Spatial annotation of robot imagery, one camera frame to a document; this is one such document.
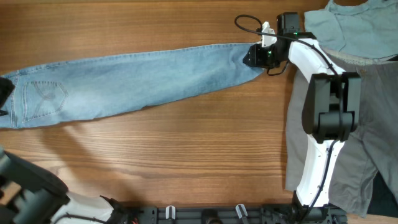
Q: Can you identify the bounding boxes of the light blue denim jeans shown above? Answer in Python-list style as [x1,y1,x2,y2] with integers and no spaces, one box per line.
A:
[1,44,262,129]

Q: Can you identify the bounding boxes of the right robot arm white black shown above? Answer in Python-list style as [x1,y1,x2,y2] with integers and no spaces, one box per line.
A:
[243,31,361,220]

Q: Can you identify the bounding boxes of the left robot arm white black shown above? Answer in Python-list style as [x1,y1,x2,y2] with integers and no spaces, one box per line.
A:
[1,149,130,224]

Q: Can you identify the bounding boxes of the light teal shirt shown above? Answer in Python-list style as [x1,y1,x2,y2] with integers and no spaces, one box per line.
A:
[304,0,397,59]

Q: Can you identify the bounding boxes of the grey shorts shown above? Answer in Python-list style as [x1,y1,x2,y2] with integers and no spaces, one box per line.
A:
[284,46,398,218]

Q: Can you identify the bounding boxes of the black mounting rail base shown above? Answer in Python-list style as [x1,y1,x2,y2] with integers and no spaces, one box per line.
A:
[128,204,348,224]

